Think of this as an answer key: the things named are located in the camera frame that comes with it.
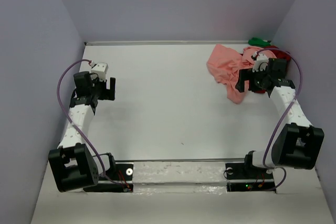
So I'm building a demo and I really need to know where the pink t shirt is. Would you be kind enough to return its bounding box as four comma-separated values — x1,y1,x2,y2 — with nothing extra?
206,45,260,104

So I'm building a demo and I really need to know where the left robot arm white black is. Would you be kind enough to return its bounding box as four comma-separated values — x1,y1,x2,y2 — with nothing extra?
48,70,115,192

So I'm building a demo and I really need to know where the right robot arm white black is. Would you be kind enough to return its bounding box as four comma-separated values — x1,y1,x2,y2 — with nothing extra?
236,54,324,170

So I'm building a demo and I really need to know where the red t shirt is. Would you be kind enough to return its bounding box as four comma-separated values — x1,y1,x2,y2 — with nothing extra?
256,46,293,88

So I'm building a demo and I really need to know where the green t shirt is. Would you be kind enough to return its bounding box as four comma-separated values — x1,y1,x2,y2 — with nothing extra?
248,37,271,48

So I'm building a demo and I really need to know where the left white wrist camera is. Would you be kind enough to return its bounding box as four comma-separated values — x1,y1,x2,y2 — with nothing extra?
90,62,109,82

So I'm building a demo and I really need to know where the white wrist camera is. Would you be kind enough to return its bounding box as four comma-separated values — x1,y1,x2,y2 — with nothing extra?
90,62,109,82
251,53,268,72

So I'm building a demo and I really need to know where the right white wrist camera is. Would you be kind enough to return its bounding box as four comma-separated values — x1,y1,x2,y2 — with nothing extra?
251,53,268,72

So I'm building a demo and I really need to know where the aluminium rail back edge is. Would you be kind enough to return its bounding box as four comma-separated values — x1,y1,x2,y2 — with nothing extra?
84,40,248,46

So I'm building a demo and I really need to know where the aluminium rail front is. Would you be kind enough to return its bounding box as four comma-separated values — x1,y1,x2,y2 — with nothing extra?
116,158,244,163

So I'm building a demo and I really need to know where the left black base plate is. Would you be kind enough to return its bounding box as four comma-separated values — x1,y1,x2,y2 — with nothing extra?
83,163,134,193

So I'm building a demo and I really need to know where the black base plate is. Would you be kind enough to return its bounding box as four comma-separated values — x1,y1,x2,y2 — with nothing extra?
223,163,275,193
83,163,134,193

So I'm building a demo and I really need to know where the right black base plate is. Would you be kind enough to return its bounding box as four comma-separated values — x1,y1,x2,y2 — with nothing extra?
223,163,275,193

